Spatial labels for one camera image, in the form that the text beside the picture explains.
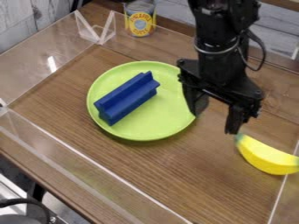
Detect clear acrylic corner bracket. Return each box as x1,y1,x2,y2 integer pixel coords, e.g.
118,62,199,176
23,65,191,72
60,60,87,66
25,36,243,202
75,10,116,46

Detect black metal table bracket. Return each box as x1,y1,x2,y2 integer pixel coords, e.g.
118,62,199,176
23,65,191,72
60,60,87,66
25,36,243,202
27,183,68,224

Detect yellow toy banana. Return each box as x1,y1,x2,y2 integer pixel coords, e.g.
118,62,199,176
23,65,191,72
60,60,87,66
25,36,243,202
235,133,299,175

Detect black cable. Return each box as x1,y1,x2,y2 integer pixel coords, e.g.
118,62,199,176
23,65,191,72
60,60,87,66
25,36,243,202
0,197,51,224

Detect blue plastic block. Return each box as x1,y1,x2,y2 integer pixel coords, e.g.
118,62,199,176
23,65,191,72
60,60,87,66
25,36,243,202
94,71,160,126

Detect yellow labelled tin can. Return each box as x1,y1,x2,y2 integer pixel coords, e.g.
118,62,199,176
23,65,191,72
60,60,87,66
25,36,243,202
124,0,156,38

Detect green round plate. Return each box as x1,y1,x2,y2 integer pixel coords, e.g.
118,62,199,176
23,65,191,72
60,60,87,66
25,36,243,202
87,60,195,141

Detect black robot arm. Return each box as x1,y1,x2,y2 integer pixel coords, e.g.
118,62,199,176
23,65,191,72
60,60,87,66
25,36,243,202
176,0,264,135

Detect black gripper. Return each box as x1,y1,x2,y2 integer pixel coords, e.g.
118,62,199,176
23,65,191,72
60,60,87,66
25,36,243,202
176,43,264,135

